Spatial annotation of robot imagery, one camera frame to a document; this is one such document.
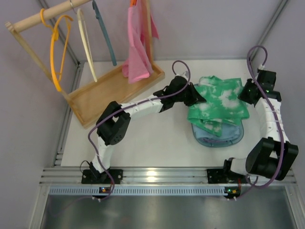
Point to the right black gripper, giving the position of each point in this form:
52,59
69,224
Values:
248,93

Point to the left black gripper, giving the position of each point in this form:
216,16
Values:
191,94

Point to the green tie-dye trousers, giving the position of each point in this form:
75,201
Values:
222,104

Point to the blue-grey plastic hanger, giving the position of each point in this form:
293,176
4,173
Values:
99,18

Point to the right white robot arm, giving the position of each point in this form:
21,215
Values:
273,154

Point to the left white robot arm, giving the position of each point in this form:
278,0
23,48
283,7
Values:
112,125

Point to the orange hanger under pink garment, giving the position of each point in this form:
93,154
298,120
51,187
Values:
133,3

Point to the cream plastic hanger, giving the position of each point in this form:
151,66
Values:
85,41

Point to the light blue folded cloth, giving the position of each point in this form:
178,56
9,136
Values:
228,132

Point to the blue plastic tray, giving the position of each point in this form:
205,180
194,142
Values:
218,121

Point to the pink garment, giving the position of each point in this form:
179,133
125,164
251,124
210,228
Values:
137,66

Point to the wooden clothes rack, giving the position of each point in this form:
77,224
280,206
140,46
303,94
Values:
88,102

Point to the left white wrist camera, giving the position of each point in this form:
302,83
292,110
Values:
185,74

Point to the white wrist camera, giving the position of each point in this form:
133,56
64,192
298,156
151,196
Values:
261,68
185,74

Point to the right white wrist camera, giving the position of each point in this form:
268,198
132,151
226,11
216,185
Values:
261,68

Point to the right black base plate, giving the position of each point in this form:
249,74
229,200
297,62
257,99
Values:
216,176

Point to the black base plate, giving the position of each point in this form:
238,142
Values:
95,177
216,176

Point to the perforated grey cable duct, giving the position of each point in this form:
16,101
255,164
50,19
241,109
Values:
146,191

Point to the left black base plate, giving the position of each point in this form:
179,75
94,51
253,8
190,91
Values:
95,177

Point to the aluminium mounting rail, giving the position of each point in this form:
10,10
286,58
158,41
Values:
158,176

